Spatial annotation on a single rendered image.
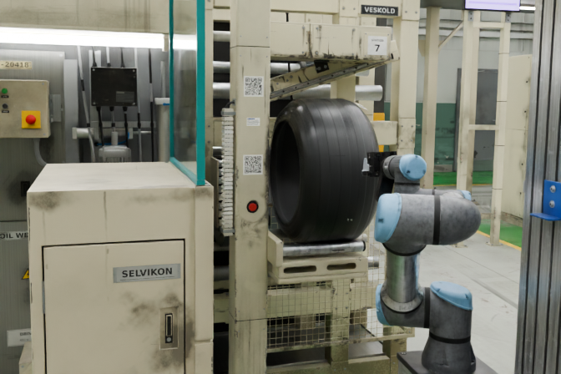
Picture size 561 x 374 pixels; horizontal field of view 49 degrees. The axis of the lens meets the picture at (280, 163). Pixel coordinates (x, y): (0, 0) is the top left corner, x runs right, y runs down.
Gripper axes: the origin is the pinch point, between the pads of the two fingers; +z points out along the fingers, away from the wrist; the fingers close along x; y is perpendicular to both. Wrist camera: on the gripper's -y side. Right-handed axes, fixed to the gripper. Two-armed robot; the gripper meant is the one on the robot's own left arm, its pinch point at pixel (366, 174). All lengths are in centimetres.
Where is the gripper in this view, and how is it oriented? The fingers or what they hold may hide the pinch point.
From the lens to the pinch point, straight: 215.1
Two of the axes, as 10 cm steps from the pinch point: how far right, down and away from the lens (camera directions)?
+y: -0.2, -10.0, 0.0
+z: -2.8, 0.1, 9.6
